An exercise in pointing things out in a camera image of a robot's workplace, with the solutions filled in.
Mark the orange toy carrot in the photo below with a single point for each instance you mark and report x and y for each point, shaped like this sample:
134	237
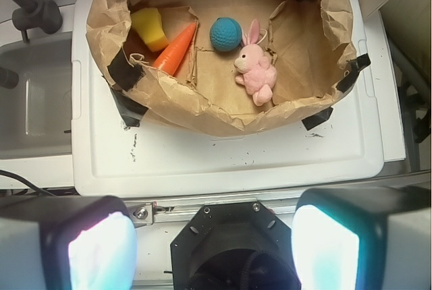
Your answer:
171	57

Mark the grey sink basin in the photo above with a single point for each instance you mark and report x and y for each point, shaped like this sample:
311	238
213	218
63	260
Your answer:
36	114

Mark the yellow sponge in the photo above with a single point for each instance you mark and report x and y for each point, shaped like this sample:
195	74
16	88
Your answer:
147	23

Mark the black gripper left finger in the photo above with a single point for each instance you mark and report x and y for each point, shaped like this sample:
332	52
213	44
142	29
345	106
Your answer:
67	242

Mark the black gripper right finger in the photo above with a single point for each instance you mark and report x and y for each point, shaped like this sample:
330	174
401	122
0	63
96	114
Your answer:
363	238

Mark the grey faucet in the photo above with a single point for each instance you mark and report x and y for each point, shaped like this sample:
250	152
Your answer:
43	14

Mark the blue dimpled ball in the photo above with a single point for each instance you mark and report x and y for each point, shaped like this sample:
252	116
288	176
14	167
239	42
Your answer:
225	34

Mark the black octagonal mount plate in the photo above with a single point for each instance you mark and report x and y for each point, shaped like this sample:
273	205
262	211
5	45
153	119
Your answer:
234	246

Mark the pink plush bunny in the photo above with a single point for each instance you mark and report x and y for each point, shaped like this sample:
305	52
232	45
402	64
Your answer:
255	70

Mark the white plastic bin lid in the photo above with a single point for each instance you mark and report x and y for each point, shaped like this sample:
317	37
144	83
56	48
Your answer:
154	160

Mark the brown paper bag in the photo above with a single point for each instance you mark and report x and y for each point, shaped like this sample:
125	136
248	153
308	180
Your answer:
308	41

